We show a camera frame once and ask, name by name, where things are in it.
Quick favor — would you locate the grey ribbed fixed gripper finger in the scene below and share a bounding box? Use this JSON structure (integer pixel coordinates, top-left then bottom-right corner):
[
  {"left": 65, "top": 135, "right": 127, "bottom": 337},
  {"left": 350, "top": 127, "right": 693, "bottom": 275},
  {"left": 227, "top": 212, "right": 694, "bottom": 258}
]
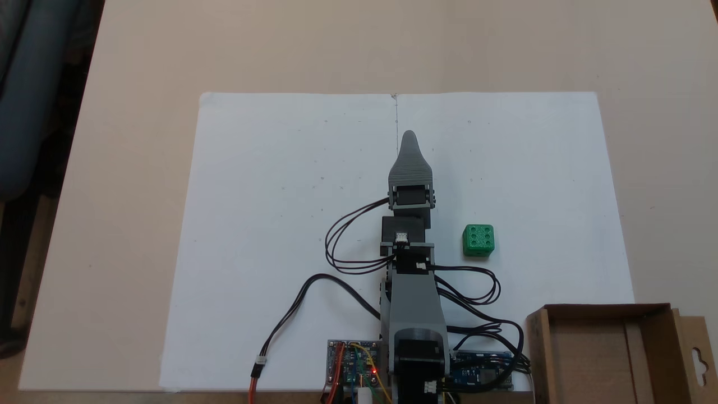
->
[{"left": 388, "top": 131, "right": 434, "bottom": 186}]

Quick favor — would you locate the green die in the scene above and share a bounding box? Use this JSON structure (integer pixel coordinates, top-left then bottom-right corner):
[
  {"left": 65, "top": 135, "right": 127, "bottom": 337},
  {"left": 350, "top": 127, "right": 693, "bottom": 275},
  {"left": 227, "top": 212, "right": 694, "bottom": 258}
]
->
[{"left": 462, "top": 224, "right": 495, "bottom": 259}]

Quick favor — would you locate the large white paper sheet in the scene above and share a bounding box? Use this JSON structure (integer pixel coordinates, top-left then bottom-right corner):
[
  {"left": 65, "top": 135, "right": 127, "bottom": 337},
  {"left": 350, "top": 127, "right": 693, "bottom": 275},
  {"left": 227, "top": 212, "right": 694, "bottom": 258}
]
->
[{"left": 159, "top": 91, "right": 636, "bottom": 392}]

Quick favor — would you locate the blue circuit board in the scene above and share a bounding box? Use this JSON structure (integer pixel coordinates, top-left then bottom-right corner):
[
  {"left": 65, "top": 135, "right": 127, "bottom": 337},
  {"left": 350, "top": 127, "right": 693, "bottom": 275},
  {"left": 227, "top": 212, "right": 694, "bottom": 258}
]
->
[{"left": 449, "top": 351, "right": 514, "bottom": 392}]

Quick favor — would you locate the brown cardboard box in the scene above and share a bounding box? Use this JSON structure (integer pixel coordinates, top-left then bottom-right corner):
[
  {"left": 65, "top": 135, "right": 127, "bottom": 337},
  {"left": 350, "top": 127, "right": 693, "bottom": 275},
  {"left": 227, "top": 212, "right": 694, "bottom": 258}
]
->
[{"left": 526, "top": 303, "right": 718, "bottom": 404}]

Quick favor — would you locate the blue grey chair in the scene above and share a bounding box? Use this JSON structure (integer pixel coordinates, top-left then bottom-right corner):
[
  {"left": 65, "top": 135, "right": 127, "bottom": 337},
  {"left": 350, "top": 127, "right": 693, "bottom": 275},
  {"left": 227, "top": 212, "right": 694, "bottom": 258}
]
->
[{"left": 0, "top": 0, "right": 105, "bottom": 203}]

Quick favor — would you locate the black gripper wire loop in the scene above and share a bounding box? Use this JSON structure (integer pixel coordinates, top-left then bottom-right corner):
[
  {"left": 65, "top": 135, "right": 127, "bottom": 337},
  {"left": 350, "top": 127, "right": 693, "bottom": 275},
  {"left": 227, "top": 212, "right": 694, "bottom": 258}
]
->
[{"left": 324, "top": 196, "right": 396, "bottom": 276}]

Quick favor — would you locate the black elbow wire loop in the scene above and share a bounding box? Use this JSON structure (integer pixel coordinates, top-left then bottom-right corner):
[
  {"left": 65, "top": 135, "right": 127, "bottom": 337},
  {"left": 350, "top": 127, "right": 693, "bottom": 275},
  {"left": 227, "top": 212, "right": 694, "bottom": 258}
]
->
[{"left": 432, "top": 265, "right": 501, "bottom": 306}]

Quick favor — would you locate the circuit board with coloured wires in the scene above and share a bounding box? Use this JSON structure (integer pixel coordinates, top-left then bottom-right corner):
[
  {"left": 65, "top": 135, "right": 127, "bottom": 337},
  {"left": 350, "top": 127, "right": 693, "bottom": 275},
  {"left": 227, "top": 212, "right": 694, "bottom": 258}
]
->
[{"left": 326, "top": 339, "right": 381, "bottom": 389}]

